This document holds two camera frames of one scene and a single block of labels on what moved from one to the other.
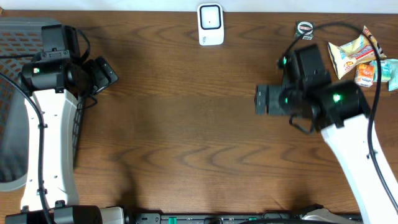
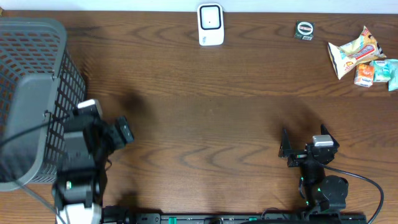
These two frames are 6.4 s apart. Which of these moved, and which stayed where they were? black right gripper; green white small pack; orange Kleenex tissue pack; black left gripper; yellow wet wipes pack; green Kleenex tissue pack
Moved: black left gripper; black right gripper
Stayed: orange Kleenex tissue pack; green Kleenex tissue pack; green white small pack; yellow wet wipes pack
